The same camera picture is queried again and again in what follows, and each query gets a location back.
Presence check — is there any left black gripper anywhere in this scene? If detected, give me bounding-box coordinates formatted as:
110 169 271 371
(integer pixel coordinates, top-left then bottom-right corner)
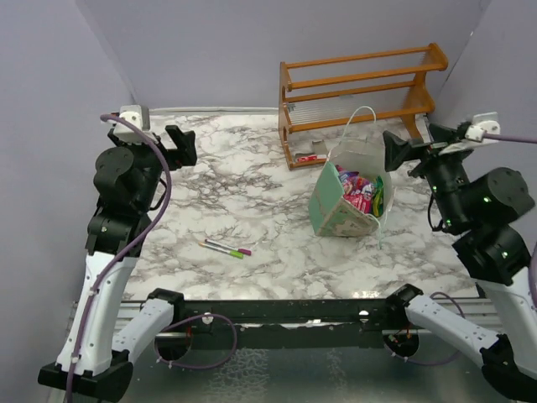
111 124 196 211

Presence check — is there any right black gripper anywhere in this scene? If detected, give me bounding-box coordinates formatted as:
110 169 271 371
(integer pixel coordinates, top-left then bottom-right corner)
383 121 473 228

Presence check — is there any green paper gift bag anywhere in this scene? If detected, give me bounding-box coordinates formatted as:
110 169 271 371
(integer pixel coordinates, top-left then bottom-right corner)
308 106 394 246

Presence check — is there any purple Fox's candy bag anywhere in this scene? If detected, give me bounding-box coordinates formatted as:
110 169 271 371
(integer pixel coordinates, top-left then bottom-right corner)
336 165 374 214

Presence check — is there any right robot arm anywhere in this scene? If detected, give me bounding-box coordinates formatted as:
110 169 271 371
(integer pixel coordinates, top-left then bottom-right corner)
383 122 536 402

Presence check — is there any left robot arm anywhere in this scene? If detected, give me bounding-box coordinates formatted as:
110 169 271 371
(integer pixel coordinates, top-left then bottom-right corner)
38 125 197 402

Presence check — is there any yellow green snack packet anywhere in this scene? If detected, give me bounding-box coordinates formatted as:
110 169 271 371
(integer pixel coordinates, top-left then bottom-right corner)
371 175 384 217

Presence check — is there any red white small box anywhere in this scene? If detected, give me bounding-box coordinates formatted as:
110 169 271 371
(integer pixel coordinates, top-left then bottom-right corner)
295 154 327 163

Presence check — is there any wooden two-tier rack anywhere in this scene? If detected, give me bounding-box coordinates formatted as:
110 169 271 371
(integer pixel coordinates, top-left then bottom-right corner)
278 43 449 170

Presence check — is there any green capped marker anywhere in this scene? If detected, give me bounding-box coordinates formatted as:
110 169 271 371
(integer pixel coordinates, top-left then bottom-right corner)
199 243 243 259

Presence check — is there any pink capped marker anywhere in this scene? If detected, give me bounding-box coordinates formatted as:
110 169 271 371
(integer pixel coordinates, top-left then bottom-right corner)
204 238 252 256

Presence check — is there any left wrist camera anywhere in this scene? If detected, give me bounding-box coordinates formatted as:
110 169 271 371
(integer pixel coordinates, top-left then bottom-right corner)
113 105 150 142

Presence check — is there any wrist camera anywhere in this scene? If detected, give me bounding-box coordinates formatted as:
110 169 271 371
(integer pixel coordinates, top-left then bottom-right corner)
113 105 150 142
464 112 500 146

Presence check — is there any grey metal bracket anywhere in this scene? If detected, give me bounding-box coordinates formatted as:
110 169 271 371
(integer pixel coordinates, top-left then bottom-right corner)
311 140 328 159

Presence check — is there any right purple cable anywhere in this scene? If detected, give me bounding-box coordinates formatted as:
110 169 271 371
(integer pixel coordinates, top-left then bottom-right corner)
482 130 537 146

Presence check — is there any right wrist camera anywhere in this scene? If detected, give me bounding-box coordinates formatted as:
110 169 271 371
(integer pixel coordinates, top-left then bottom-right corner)
464 112 500 146

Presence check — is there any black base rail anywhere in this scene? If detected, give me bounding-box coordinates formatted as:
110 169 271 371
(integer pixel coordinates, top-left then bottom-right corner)
151 290 411 359

